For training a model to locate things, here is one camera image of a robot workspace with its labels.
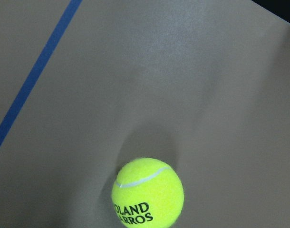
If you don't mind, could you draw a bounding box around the Roland Garros tennis ball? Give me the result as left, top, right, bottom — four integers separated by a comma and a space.
111, 158, 184, 228

